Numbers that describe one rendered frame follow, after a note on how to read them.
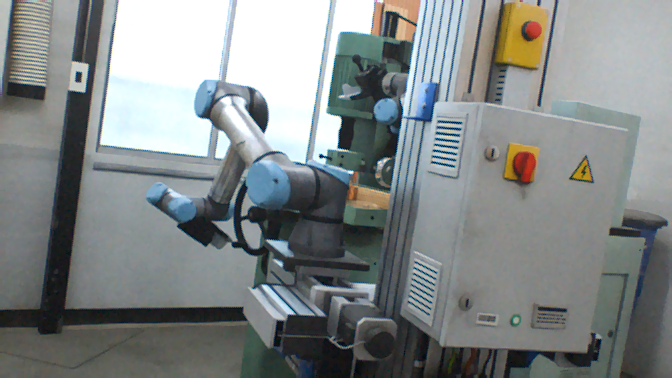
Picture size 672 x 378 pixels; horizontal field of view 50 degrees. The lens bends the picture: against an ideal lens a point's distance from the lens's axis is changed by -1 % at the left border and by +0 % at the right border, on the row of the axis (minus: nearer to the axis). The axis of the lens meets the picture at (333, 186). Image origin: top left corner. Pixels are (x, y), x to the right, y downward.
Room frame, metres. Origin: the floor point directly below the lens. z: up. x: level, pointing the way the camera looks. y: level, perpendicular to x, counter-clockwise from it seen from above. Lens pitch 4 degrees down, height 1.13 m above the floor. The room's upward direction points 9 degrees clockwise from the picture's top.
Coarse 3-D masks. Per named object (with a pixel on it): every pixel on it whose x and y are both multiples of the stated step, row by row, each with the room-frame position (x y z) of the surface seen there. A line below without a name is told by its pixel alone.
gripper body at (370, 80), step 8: (368, 64) 2.44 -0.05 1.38; (376, 64) 2.41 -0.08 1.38; (368, 72) 2.39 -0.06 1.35; (376, 72) 2.37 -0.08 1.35; (384, 72) 2.36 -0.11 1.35; (360, 80) 2.41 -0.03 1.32; (368, 80) 2.39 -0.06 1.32; (376, 80) 2.37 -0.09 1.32; (368, 88) 2.40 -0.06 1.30; (376, 88) 2.40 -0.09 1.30
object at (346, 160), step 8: (328, 152) 2.68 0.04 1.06; (336, 152) 2.64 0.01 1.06; (344, 152) 2.65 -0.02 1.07; (352, 152) 2.68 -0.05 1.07; (328, 160) 2.67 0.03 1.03; (336, 160) 2.64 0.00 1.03; (344, 160) 2.65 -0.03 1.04; (352, 160) 2.68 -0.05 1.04; (344, 168) 2.66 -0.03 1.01; (352, 168) 2.68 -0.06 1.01; (360, 168) 2.70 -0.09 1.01
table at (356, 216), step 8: (352, 208) 2.36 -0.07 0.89; (360, 208) 2.35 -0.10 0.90; (368, 208) 2.38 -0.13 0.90; (376, 208) 2.42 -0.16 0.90; (344, 216) 2.39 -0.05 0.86; (352, 216) 2.35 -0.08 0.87; (360, 216) 2.36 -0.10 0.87; (368, 216) 2.38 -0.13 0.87; (376, 216) 2.40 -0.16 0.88; (384, 216) 2.43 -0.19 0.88; (352, 224) 2.35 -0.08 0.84; (360, 224) 2.36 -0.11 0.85; (368, 224) 2.38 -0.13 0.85; (376, 224) 2.41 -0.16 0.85; (384, 224) 2.43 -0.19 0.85
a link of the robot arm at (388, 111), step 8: (400, 96) 2.14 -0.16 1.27; (376, 104) 2.14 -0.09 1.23; (384, 104) 2.13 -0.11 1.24; (392, 104) 2.12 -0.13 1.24; (400, 104) 2.13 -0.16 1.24; (376, 112) 2.14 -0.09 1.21; (384, 112) 2.12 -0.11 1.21; (392, 112) 2.11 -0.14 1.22; (400, 112) 2.13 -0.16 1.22; (384, 120) 2.12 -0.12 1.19; (392, 120) 2.12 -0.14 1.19; (400, 120) 2.15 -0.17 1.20
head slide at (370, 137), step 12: (384, 60) 2.77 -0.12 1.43; (396, 72) 2.72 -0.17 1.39; (360, 120) 2.77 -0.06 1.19; (372, 120) 2.71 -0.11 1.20; (360, 132) 2.76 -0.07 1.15; (372, 132) 2.70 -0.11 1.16; (384, 132) 2.72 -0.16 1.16; (360, 144) 2.75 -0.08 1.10; (372, 144) 2.70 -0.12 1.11; (384, 144) 2.72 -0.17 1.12; (372, 156) 2.69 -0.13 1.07; (372, 168) 2.70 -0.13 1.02
